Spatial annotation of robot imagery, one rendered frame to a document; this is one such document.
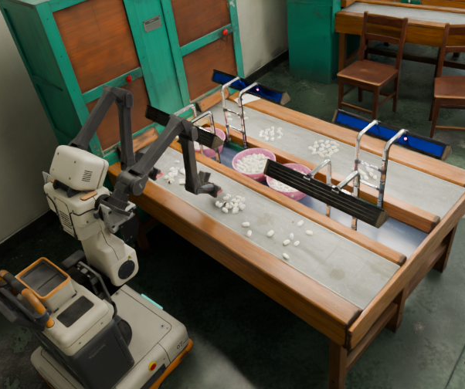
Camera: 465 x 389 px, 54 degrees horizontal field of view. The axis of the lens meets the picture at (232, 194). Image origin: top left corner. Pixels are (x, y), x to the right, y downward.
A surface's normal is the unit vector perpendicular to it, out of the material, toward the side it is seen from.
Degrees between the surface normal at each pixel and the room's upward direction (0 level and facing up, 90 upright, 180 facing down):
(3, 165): 90
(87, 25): 90
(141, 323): 0
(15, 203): 90
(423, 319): 0
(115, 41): 90
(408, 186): 0
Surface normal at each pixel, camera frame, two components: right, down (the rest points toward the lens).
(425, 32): -0.63, 0.56
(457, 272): -0.12, -0.77
